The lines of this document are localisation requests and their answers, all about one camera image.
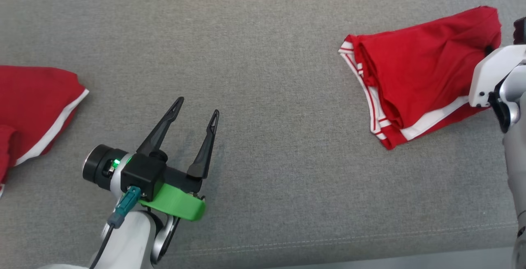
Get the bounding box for red white-trimmed sports garment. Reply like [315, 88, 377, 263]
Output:
[0, 65, 90, 197]
[338, 6, 503, 150]

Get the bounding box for black cable with teal connector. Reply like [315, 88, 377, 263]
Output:
[88, 186, 142, 269]

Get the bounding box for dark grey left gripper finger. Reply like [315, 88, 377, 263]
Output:
[136, 96, 185, 157]
[187, 109, 220, 179]

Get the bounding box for black and green left gripper body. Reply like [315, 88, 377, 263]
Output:
[139, 166, 206, 222]

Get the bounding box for grey fabric sofa seat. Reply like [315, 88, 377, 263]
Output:
[0, 0, 526, 269]

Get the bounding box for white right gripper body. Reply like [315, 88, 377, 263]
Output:
[468, 45, 526, 107]

